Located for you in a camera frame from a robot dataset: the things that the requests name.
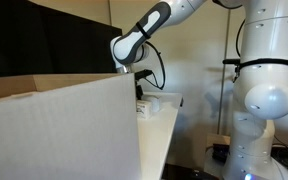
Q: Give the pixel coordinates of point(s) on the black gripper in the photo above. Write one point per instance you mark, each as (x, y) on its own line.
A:
(139, 83)

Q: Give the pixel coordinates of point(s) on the small white shutter glasses box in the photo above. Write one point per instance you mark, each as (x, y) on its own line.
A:
(144, 111)

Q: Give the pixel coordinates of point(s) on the smaller black monitor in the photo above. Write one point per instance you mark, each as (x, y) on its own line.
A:
(14, 40)

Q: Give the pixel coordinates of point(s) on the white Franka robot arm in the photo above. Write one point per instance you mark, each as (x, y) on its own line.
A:
(267, 133)

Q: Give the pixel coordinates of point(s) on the black camera on mount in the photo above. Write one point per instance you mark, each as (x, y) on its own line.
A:
(238, 73)

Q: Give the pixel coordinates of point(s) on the grey stand pole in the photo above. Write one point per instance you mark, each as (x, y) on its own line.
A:
(223, 100)

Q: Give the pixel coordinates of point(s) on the beige wooden block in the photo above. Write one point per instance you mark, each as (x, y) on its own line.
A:
(217, 138)

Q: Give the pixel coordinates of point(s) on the big white cardboard box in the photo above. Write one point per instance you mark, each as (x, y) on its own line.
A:
(67, 133)

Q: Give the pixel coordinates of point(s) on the black floor plate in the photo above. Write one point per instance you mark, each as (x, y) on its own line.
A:
(184, 173)

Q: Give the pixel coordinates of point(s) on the large black monitor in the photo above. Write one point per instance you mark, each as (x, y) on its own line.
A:
(90, 50)

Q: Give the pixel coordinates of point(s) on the black box on floor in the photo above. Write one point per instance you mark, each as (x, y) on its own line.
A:
(220, 153)

